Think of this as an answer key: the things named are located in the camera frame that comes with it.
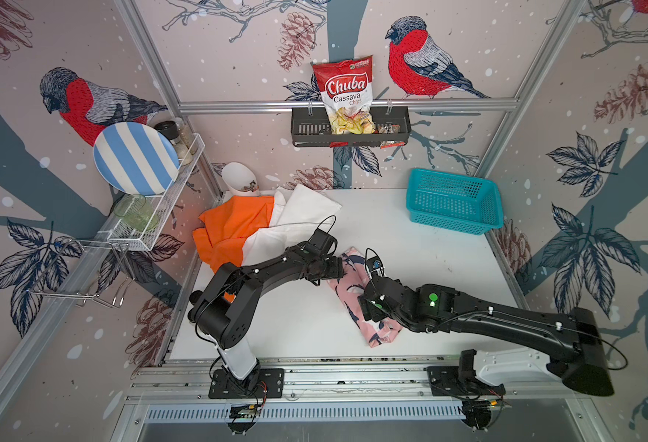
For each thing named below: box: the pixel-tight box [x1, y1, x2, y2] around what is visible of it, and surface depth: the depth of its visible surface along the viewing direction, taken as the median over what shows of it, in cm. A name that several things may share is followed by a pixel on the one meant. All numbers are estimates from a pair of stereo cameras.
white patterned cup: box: [220, 161, 260, 198], surface depth 113 cm
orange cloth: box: [192, 195, 275, 303], surface depth 108 cm
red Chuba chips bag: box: [312, 55, 376, 135], surface depth 83 cm
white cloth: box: [241, 184, 342, 266], surface depth 110 cm
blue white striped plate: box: [92, 121, 181, 197], surface depth 74 cm
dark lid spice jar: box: [153, 119, 194, 166], surface depth 83 cm
